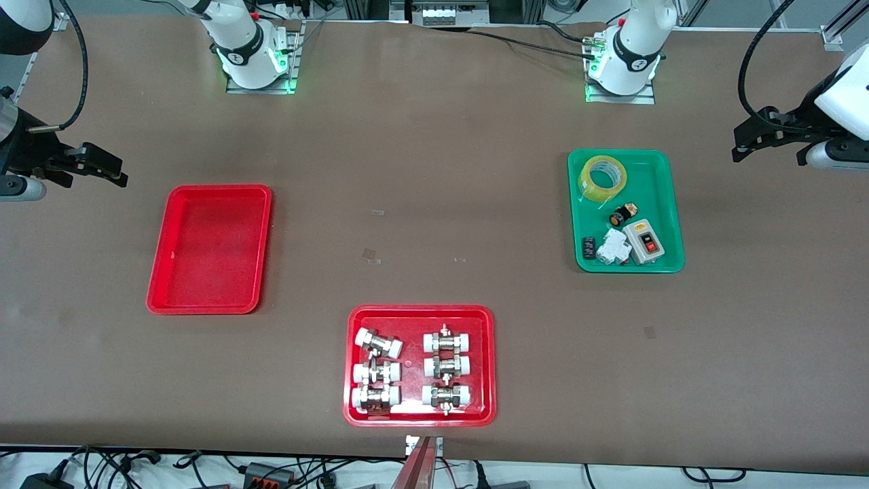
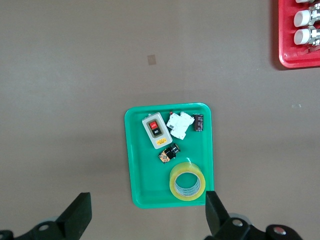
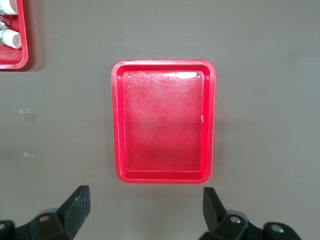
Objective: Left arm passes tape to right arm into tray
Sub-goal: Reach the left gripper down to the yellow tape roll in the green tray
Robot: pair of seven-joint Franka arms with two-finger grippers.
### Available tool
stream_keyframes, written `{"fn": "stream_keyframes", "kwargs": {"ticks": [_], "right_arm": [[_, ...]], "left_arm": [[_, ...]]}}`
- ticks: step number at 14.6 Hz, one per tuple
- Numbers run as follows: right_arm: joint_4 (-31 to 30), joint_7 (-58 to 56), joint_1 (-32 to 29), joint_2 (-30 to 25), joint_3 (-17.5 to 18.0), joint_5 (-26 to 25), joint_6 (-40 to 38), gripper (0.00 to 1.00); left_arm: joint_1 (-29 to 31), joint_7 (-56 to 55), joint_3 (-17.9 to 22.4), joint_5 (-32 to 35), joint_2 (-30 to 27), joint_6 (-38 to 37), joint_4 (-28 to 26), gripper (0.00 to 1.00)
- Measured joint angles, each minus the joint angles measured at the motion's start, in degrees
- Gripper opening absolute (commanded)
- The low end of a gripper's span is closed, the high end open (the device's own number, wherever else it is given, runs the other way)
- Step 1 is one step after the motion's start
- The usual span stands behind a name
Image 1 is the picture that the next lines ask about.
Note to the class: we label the green plastic tray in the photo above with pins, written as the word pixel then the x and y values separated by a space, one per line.
pixel 648 183

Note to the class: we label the small black electronic component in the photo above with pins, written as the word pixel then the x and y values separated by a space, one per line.
pixel 589 247

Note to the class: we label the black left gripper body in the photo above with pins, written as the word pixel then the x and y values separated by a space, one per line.
pixel 800 121

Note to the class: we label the black power adapter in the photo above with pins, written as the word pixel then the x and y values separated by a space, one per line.
pixel 44 481

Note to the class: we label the red tray holding fittings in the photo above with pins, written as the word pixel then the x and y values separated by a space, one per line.
pixel 413 360

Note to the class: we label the small metal bracket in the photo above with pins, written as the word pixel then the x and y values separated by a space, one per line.
pixel 410 445

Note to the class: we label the black orange push button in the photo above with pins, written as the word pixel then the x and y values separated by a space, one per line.
pixel 619 218

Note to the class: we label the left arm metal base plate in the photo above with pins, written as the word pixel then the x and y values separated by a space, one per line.
pixel 648 98

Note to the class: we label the red metal bar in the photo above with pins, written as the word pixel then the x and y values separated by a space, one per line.
pixel 415 468

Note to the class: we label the white power strip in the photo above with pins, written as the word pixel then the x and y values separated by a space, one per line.
pixel 448 13

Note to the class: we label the white capped metal pipe fitting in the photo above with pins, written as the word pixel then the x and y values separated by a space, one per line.
pixel 447 341
pixel 375 397
pixel 379 343
pixel 447 367
pixel 377 373
pixel 446 396

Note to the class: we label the white circuit breaker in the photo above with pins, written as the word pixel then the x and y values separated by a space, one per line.
pixel 614 248

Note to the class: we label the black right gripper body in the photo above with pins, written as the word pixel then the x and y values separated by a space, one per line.
pixel 27 153

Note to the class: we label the black orange power strip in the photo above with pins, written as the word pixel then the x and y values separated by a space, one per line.
pixel 268 473

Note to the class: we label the grey switch box red button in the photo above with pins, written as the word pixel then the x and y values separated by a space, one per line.
pixel 643 241

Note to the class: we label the yellow packing tape roll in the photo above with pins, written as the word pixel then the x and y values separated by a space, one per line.
pixel 586 187

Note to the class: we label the empty red plastic tray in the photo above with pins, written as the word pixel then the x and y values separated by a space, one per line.
pixel 210 251

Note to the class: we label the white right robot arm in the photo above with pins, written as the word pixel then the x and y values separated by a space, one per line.
pixel 237 41

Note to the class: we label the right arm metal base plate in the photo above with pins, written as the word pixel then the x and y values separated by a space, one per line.
pixel 296 64

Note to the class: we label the aluminium profile rail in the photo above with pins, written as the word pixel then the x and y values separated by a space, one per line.
pixel 834 35

